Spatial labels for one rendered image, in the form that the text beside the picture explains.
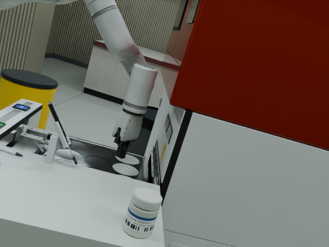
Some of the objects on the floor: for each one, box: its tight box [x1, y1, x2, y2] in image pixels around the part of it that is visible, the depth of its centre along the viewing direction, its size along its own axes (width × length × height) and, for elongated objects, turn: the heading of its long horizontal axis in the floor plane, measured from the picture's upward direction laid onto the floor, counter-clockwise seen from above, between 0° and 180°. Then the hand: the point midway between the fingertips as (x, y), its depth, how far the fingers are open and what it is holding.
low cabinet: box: [83, 40, 165, 108], centre depth 730 cm, size 207×264×96 cm
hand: (121, 152), depth 122 cm, fingers closed
